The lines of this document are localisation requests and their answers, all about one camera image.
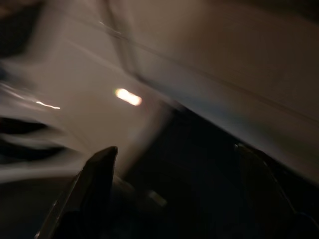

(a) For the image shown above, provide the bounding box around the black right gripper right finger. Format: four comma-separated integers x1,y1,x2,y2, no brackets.
234,143,319,239

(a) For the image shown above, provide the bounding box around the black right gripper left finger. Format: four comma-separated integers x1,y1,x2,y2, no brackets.
37,146,118,239

